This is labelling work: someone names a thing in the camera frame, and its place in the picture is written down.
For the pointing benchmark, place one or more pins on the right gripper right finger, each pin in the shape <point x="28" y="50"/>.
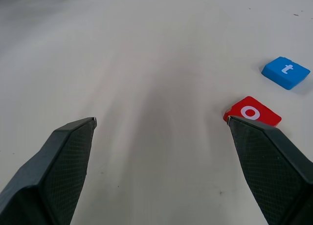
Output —
<point x="274" y="173"/>

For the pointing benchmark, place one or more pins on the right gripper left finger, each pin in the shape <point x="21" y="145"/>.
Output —
<point x="49" y="181"/>

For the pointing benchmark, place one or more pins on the red letter o tile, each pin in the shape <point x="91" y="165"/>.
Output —
<point x="266" y="115"/>

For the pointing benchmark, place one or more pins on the blue letter t block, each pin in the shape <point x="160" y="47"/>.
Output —
<point x="274" y="72"/>

